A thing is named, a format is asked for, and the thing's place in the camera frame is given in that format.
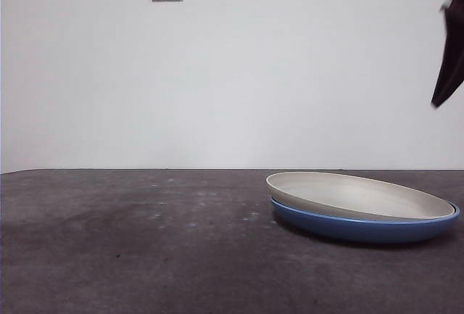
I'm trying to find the white round plate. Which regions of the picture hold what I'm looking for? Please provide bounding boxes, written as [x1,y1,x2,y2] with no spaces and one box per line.
[265,171,457,220]

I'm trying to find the blue round plate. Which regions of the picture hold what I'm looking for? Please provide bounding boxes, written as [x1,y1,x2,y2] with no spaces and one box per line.
[270,197,461,245]

